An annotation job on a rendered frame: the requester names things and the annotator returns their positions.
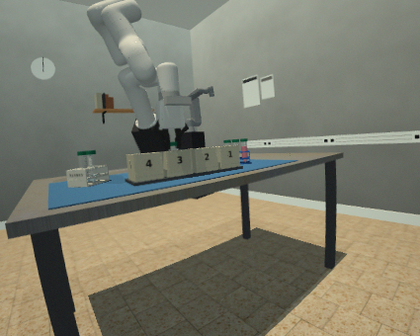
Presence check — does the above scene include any blue bench mat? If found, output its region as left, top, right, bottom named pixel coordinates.
left=48, top=159, right=298, bottom=210

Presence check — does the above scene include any beige block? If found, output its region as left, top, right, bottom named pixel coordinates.
left=162, top=149, right=194, bottom=178
left=126, top=152, right=164, bottom=183
left=192, top=147, right=218, bottom=173
left=215, top=145, right=240, bottom=169

